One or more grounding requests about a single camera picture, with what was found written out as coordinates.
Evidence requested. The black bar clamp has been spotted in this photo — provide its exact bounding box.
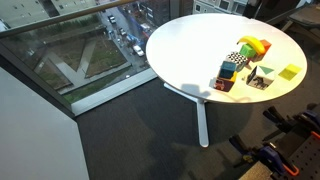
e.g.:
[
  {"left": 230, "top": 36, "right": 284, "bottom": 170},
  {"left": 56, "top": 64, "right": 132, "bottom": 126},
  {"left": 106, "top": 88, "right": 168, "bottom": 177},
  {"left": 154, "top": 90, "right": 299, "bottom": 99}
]
[{"left": 262, "top": 105, "right": 320, "bottom": 141}]

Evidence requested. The blue block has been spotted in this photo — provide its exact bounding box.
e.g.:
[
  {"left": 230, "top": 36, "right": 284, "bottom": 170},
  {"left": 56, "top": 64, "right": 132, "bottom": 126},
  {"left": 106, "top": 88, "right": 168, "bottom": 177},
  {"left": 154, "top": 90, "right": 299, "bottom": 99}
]
[{"left": 219, "top": 60, "right": 238, "bottom": 80}]

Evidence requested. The white table leg base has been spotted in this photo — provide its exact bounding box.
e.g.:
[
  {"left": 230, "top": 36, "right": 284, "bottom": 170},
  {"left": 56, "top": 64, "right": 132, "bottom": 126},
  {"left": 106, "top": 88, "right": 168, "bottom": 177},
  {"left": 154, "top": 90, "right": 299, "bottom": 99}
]
[{"left": 163, "top": 82, "right": 210, "bottom": 148}]

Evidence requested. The blue clamp orange handle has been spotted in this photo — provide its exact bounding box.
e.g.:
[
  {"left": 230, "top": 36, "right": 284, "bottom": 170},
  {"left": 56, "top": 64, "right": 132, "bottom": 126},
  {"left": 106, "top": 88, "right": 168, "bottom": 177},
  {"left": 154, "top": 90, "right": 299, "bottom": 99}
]
[{"left": 229, "top": 134, "right": 301, "bottom": 178}]

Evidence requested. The orange block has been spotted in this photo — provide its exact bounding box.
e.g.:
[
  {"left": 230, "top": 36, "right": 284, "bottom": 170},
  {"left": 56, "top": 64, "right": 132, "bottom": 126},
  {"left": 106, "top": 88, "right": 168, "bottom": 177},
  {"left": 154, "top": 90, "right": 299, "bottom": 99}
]
[{"left": 258, "top": 39, "right": 273, "bottom": 55}]

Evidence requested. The dark window frame post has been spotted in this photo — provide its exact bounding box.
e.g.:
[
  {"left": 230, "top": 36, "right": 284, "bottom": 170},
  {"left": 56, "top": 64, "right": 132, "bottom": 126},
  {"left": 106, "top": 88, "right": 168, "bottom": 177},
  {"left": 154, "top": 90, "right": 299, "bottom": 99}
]
[{"left": 0, "top": 42, "right": 76, "bottom": 120}]

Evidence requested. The white cube green triangle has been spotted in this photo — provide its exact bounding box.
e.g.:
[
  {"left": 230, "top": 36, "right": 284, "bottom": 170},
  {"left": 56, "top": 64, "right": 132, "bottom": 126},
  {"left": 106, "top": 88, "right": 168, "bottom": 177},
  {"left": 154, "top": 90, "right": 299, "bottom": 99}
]
[{"left": 246, "top": 65, "right": 276, "bottom": 91}]

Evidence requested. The black perforated board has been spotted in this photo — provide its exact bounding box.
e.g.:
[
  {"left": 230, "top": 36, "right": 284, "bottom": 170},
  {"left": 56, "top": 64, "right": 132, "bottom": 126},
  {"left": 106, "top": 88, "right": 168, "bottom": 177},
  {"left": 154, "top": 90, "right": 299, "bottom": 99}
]
[{"left": 285, "top": 131, "right": 320, "bottom": 180}]

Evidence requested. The lime yellow block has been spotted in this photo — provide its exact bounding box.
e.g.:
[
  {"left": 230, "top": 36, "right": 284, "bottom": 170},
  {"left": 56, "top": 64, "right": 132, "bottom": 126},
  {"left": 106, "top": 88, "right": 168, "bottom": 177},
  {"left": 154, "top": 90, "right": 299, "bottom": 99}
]
[{"left": 278, "top": 63, "right": 303, "bottom": 82}]

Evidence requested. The green block under banana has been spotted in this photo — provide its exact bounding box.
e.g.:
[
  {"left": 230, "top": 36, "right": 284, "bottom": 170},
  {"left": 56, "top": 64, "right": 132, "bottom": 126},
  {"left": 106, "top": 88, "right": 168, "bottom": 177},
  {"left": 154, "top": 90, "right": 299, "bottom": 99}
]
[{"left": 250, "top": 53, "right": 265, "bottom": 63}]

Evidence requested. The black white triangle pattern cube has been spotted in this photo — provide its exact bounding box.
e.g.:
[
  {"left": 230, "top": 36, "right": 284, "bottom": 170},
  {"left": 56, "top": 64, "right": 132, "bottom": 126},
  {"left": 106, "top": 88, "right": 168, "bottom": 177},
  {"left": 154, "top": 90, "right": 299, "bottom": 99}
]
[{"left": 225, "top": 51, "right": 250, "bottom": 72}]

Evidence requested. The grey chair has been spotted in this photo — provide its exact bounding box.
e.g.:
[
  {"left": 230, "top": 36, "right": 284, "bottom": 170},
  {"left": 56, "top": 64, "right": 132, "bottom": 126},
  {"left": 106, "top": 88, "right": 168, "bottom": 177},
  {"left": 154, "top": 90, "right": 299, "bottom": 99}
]
[{"left": 281, "top": 3, "right": 320, "bottom": 38}]

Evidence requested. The multicolour soft cube red circle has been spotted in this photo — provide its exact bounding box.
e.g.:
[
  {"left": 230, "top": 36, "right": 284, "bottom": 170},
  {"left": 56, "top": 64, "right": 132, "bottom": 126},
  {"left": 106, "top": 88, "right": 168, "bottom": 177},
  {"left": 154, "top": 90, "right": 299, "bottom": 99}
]
[{"left": 213, "top": 71, "right": 238, "bottom": 93}]

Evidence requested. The window handrail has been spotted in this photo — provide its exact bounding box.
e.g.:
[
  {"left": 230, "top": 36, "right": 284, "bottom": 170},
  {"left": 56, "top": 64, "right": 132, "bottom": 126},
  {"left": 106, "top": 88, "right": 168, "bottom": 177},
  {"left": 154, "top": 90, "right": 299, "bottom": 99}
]
[{"left": 0, "top": 0, "right": 136, "bottom": 38}]

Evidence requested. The yellow banana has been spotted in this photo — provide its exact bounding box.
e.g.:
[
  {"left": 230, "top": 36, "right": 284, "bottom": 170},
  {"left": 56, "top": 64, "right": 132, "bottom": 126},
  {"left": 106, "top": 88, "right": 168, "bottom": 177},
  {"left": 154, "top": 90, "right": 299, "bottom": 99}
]
[{"left": 236, "top": 35, "right": 267, "bottom": 56}]

